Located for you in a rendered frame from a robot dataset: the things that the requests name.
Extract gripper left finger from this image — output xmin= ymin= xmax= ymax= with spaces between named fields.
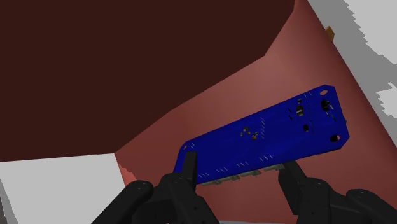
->
xmin=91 ymin=151 xmax=219 ymax=224

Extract blue circuit board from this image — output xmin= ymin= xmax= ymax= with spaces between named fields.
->
xmin=172 ymin=84 xmax=351 ymax=187

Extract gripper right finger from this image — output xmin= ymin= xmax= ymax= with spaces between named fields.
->
xmin=277 ymin=160 xmax=397 ymax=224

